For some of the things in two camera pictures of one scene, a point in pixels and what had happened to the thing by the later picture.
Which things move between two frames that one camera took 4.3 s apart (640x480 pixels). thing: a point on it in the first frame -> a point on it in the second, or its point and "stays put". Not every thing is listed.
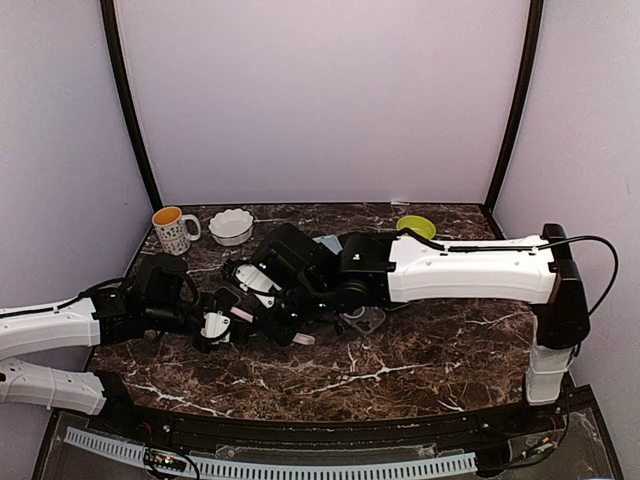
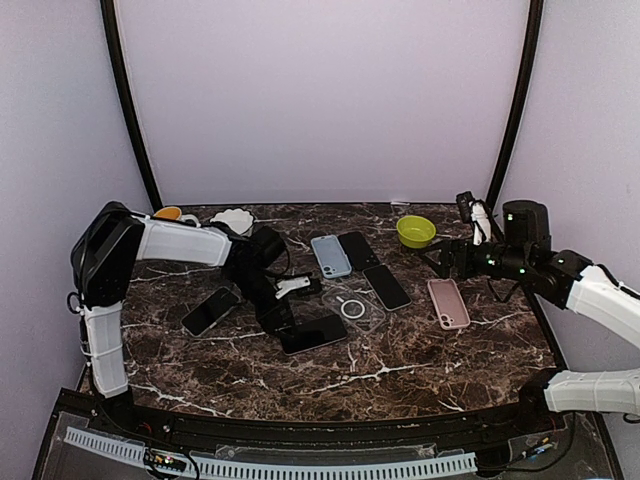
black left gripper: [223, 314] -> [271, 323]
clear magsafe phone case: [366, 318] stays put
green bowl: [419, 225] stays put
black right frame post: [534, 16] stays put
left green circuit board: [164, 460] stays put
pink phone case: [298, 337] -> [449, 303]
